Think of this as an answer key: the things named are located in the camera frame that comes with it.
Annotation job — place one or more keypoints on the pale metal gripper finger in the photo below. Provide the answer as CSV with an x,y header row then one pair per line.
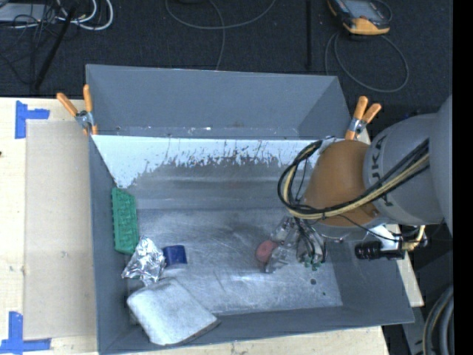
x,y
278,261
284,231

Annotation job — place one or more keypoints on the red round toy fruit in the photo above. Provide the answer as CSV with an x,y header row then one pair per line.
x,y
265,251

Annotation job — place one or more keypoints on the grey metal bin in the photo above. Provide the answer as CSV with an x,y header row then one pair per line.
x,y
221,235

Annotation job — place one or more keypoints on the dark blue cup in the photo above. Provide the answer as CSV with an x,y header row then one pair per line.
x,y
175,255

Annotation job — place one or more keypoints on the crumpled silver foil packet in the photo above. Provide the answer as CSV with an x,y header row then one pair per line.
x,y
146,261

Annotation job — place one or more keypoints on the dark green flat block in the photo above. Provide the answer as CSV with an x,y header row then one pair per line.
x,y
125,220

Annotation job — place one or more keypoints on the pale flat board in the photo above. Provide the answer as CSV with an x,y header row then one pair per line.
x,y
59,228

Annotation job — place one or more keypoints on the black cylinder on white bracket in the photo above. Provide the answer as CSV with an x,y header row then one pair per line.
x,y
373,250

